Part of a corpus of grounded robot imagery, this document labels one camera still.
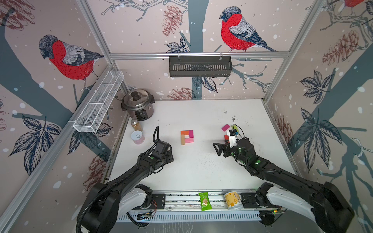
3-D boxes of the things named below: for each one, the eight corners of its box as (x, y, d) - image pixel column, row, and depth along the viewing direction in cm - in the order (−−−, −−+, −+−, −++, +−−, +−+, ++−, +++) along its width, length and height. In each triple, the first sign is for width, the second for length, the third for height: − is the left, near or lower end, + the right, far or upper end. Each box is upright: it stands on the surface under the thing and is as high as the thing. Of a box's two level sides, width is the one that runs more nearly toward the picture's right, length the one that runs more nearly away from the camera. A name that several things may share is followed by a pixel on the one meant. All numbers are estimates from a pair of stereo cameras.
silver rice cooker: (128, 123, 108) (117, 105, 93) (134, 107, 119) (125, 88, 103) (153, 123, 108) (147, 105, 93) (157, 107, 119) (152, 88, 103)
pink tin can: (131, 144, 97) (129, 140, 93) (134, 133, 102) (132, 129, 98) (143, 144, 97) (141, 140, 93) (146, 133, 102) (144, 129, 98)
